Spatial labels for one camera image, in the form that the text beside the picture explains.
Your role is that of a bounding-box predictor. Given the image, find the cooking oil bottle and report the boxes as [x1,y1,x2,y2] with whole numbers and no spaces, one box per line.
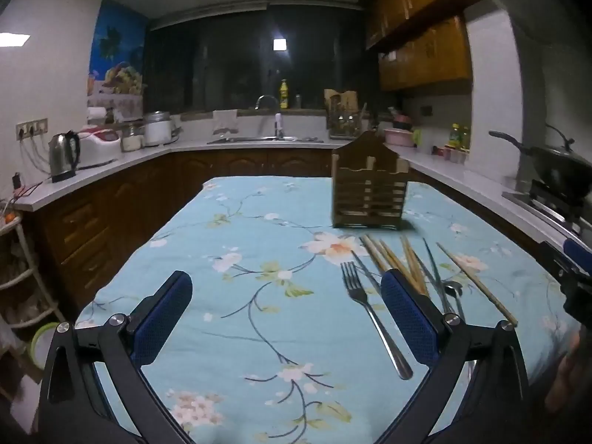
[448,123,472,152]

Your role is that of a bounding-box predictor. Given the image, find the chrome sink faucet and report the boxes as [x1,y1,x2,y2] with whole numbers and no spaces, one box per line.
[255,94,285,140]

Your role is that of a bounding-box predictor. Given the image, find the green rimmed white bowl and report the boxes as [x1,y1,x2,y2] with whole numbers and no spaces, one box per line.
[30,321,62,367]

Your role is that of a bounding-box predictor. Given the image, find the person's right hand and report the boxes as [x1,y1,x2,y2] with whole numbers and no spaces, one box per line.
[545,332,592,414]

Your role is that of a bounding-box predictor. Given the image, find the metal chopstick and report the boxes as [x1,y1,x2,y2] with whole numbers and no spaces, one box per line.
[422,238,453,316]
[352,252,384,295]

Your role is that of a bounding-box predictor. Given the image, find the wooden lower cabinets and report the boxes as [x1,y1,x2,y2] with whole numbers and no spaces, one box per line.
[22,147,334,308]

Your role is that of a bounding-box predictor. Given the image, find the steel kitchen sink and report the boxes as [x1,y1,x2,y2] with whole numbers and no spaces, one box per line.
[207,135,324,144]

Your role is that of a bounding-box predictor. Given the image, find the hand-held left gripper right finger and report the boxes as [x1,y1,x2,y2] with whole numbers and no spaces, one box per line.
[379,267,531,444]

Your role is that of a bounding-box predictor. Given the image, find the blue floral tablecloth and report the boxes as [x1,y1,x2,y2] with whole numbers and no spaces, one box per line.
[74,175,581,444]

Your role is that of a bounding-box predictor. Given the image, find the metal fork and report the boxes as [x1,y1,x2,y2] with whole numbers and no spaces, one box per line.
[340,261,414,381]

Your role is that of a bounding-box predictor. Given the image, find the metal spoon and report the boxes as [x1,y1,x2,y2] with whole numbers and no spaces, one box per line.
[443,280,476,380]

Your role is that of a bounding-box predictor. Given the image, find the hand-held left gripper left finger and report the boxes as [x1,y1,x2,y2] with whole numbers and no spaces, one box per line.
[32,269,194,444]

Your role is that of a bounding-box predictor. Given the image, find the hanging dish cloth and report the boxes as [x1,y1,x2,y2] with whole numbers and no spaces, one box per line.
[212,110,240,138]

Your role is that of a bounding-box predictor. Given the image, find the red black cables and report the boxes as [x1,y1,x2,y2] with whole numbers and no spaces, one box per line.
[10,172,49,201]

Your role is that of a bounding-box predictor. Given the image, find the white corner shelf rack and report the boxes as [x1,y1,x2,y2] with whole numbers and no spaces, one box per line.
[0,212,62,334]

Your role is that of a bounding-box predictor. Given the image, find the white red rice cooker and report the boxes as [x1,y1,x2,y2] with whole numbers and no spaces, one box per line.
[76,127,124,168]

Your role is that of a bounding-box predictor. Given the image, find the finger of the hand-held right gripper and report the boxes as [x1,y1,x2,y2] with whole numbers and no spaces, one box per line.
[538,237,592,282]

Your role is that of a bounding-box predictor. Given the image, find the gas stove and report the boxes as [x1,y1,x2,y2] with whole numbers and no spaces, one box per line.
[501,178,592,243]

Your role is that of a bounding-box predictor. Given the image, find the steel electric kettle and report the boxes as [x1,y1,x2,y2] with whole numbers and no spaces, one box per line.
[48,130,82,184]

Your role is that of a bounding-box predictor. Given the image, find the glass storage jar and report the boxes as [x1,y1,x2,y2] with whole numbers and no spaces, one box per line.
[120,124,144,153]

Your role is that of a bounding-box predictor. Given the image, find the wooden knife block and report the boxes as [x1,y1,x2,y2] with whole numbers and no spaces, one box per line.
[323,88,364,140]

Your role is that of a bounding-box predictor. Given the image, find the fruit wall poster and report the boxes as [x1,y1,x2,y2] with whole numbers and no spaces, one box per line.
[86,1,149,122]

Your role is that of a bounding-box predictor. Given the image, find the wall power outlet strip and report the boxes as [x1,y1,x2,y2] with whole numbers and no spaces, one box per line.
[16,117,50,142]

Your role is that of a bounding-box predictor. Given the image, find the wooden cabinets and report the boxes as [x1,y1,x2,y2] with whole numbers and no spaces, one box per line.
[362,0,474,94]
[22,147,334,308]

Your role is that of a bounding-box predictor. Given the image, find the white lidded pot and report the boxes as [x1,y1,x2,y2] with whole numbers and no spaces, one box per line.
[143,110,176,148]

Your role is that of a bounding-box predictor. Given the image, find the wooden upper cabinets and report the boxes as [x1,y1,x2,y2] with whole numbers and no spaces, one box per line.
[362,0,474,94]

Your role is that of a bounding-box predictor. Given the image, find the black wok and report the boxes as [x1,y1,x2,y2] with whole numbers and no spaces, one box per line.
[488,124,592,201]

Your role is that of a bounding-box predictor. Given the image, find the wooden utensil holder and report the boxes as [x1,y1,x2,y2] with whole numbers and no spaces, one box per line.
[331,130,410,231]

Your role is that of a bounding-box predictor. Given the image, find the dark kitchen window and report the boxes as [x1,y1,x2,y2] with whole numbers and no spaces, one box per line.
[147,4,371,112]

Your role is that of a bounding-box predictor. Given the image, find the pink bowl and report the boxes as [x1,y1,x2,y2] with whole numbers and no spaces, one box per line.
[383,128,416,148]

